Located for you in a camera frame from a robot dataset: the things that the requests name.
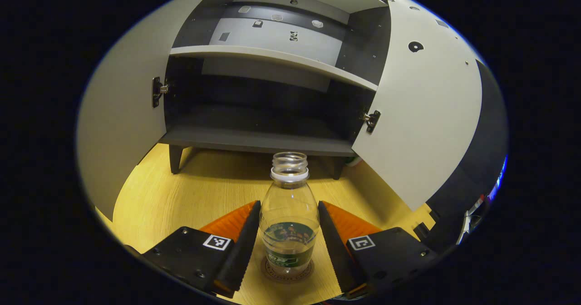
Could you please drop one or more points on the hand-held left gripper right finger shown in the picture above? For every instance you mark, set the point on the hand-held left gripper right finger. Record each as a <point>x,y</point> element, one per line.
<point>333,246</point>

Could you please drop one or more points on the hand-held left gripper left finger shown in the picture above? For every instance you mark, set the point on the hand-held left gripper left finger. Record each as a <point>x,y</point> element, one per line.
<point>243,246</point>

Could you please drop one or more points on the round brown coaster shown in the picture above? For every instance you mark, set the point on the round brown coaster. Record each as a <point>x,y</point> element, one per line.
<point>268,272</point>

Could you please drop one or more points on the clear plastic bottle green label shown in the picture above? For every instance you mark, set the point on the clear plastic bottle green label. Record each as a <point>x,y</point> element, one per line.
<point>289,196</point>

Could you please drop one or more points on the white and grey cabinet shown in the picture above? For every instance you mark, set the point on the white and grey cabinet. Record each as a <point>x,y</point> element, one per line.
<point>254,137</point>

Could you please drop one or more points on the white cabinet door cat sticker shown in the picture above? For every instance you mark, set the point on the white cabinet door cat sticker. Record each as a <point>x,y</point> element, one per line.
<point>422,114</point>

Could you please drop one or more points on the white cabinet door camera sticker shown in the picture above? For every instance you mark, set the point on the white cabinet door camera sticker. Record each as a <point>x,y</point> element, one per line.
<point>122,91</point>

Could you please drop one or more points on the metal door hinge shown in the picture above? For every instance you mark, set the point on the metal door hinge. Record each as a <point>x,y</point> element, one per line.
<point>157,91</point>
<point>372,121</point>

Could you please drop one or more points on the watermelon slice toy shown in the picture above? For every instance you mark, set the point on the watermelon slice toy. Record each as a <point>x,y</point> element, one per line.
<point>353,161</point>

